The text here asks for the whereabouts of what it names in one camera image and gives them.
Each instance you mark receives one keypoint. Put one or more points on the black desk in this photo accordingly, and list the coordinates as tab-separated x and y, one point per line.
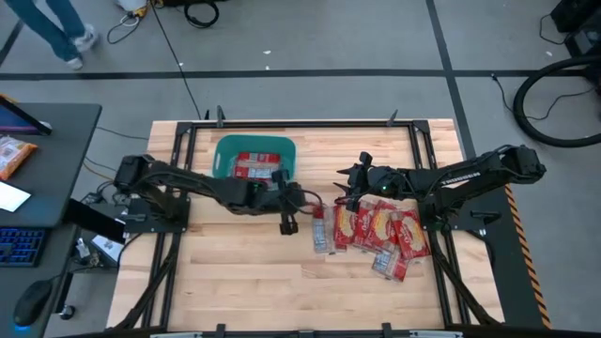
61	164

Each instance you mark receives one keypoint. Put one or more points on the black keyboard blue backlight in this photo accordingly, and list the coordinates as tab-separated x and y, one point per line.
21	246

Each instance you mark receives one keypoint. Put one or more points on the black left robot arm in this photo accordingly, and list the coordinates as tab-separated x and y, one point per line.
206	185

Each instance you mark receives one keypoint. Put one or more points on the black equipment case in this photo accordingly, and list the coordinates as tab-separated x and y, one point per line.
582	23

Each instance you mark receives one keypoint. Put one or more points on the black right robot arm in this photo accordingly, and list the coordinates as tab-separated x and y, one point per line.
469	180

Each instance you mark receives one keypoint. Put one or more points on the black platform hazard stripe edge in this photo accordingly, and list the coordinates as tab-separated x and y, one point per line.
512	263

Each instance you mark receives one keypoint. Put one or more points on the small black knob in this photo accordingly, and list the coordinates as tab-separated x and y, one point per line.
67	312

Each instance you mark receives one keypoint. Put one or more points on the white paper sheet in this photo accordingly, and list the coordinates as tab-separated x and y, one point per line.
11	196

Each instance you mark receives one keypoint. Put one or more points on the large black hoop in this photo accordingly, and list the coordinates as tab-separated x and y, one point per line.
518	103

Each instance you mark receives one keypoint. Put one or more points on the black flat panel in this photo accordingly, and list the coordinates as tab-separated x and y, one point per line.
94	219

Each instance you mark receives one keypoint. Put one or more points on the orange snack bag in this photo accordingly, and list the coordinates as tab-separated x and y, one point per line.
14	157

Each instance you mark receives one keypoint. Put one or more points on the black computer mouse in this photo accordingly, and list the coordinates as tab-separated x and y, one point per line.
32	302

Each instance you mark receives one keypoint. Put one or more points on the white floor object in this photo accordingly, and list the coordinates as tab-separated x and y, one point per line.
131	4

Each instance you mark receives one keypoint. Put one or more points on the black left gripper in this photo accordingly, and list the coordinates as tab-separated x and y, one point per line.
291	197

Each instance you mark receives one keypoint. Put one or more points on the black frame clamp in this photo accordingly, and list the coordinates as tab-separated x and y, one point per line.
387	329
220	330
220	116

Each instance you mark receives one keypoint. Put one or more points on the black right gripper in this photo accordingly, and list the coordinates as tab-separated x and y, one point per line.
380	183

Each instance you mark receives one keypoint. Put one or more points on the grey device box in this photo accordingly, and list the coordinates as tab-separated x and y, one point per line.
108	249

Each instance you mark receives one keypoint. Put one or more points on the black monitor purple screen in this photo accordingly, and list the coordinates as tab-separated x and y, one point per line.
19	119

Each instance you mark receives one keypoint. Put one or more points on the person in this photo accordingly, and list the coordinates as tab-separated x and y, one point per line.
35	21

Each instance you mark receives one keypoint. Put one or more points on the black metal rig frame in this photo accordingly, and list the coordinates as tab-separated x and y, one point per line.
300	124

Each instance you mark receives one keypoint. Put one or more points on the teal plastic basket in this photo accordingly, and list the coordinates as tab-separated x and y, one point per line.
225	145

